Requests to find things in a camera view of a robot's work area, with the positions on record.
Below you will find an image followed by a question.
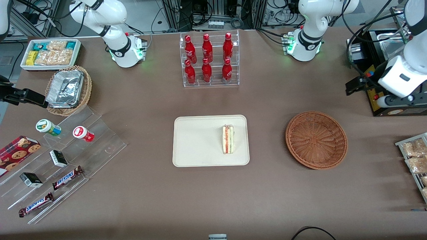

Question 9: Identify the aluminium foil container stack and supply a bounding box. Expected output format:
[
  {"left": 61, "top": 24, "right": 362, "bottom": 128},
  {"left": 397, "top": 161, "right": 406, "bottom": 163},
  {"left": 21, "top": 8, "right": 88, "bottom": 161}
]
[{"left": 46, "top": 69, "right": 84, "bottom": 109}]

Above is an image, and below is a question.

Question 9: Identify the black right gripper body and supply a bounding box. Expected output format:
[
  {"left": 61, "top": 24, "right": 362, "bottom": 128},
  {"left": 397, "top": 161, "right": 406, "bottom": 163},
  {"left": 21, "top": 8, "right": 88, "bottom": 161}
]
[{"left": 0, "top": 76, "right": 21, "bottom": 102}]

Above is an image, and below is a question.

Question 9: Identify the cream plastic tray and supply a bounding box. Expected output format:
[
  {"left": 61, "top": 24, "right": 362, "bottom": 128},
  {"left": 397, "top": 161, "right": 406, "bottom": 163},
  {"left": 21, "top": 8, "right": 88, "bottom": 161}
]
[{"left": 172, "top": 115, "right": 250, "bottom": 167}]

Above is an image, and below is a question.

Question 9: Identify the white plastic snack bin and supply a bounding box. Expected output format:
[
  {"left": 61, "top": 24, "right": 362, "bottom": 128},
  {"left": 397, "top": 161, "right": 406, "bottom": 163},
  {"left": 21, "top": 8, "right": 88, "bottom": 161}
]
[{"left": 20, "top": 39, "right": 82, "bottom": 71}]

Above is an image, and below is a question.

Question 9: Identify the green lid snack cup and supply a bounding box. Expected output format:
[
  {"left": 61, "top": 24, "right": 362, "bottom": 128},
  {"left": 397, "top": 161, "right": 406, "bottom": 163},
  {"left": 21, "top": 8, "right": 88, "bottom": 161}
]
[{"left": 36, "top": 119, "right": 62, "bottom": 137}]

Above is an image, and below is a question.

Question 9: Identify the clear acrylic step display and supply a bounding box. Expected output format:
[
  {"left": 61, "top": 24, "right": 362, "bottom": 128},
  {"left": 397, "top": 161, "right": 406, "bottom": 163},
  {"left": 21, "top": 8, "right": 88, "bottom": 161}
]
[{"left": 0, "top": 105, "right": 127, "bottom": 224}]

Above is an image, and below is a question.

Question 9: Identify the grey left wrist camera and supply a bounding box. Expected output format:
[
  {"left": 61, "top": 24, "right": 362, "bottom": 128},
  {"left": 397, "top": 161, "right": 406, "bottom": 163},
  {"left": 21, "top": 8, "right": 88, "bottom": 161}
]
[{"left": 376, "top": 94, "right": 427, "bottom": 108}]

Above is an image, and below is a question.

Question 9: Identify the metal wire tray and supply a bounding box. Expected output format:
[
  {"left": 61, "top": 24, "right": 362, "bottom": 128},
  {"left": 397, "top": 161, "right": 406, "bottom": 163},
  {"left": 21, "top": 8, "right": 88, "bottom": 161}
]
[{"left": 395, "top": 133, "right": 427, "bottom": 204}]

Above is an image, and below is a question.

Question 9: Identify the clear acrylic bottle rack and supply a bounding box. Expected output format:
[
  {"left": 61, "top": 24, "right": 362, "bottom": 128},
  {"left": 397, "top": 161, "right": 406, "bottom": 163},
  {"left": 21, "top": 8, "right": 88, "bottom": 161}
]
[{"left": 179, "top": 29, "right": 240, "bottom": 88}]

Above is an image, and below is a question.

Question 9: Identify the light wicker basket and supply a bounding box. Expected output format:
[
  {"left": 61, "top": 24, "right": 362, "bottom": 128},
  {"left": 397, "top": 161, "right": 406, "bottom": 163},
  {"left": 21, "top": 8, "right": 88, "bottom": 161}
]
[{"left": 45, "top": 65, "right": 93, "bottom": 117}]

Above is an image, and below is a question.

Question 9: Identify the grey box with green light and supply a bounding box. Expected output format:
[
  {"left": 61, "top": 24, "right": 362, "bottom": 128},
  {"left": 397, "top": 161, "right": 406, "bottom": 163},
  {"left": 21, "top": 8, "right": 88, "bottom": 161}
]
[{"left": 347, "top": 38, "right": 364, "bottom": 69}]

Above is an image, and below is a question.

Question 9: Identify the black floor cable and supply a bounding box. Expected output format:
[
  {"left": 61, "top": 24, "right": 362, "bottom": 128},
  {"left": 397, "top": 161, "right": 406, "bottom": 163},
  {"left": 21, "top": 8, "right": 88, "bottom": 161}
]
[{"left": 291, "top": 226, "right": 337, "bottom": 240}]

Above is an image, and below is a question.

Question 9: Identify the steel food pan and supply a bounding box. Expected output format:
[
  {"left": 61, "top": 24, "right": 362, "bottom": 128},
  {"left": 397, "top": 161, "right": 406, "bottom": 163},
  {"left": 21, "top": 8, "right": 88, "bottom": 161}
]
[{"left": 380, "top": 32, "right": 407, "bottom": 60}]

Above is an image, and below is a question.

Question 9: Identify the brown wicker basket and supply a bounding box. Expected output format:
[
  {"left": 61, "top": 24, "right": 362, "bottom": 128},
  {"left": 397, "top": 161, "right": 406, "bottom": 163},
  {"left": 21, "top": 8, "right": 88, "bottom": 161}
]
[{"left": 285, "top": 111, "right": 348, "bottom": 170}]

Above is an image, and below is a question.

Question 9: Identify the triangular sandwich wedge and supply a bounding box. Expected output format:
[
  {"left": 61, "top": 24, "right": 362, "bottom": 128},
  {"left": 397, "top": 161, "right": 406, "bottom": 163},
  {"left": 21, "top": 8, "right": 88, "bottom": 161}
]
[{"left": 222, "top": 125, "right": 235, "bottom": 155}]

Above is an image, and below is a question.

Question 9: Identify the small dark green box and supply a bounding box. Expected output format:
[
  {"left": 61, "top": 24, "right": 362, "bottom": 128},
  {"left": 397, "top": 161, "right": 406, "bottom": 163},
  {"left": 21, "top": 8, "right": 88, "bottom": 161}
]
[
  {"left": 19, "top": 172, "right": 43, "bottom": 188},
  {"left": 49, "top": 150, "right": 68, "bottom": 168}
]

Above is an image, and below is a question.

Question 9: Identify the Snickers chocolate bar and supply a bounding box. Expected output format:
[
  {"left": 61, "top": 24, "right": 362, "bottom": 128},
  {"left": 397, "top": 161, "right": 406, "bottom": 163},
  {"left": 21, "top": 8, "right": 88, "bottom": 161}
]
[
  {"left": 52, "top": 166, "right": 84, "bottom": 191},
  {"left": 18, "top": 192, "right": 55, "bottom": 218}
]

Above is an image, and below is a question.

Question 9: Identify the red soda bottle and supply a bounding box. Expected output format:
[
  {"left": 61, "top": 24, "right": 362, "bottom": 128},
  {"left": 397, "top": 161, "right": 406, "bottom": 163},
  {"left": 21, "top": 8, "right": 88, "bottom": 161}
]
[
  {"left": 202, "top": 33, "right": 213, "bottom": 63},
  {"left": 201, "top": 58, "right": 212, "bottom": 83},
  {"left": 223, "top": 32, "right": 234, "bottom": 61},
  {"left": 184, "top": 59, "right": 196, "bottom": 84},
  {"left": 222, "top": 58, "right": 233, "bottom": 82},
  {"left": 184, "top": 35, "right": 197, "bottom": 64}
]

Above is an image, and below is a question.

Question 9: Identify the red lid snack cup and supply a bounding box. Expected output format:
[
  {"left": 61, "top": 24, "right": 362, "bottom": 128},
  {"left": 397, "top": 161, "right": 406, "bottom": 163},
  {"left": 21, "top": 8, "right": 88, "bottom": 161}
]
[{"left": 73, "top": 126, "right": 95, "bottom": 143}]

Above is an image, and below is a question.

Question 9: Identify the red cookie box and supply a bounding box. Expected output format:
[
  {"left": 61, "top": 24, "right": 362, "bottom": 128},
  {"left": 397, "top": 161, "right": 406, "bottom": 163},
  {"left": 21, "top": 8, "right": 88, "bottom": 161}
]
[{"left": 0, "top": 136, "right": 41, "bottom": 177}]

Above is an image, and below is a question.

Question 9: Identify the black food warmer machine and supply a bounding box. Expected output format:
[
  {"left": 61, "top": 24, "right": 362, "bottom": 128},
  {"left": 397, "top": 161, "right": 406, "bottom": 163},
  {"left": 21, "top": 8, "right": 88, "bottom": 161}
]
[{"left": 347, "top": 5, "right": 427, "bottom": 117}]

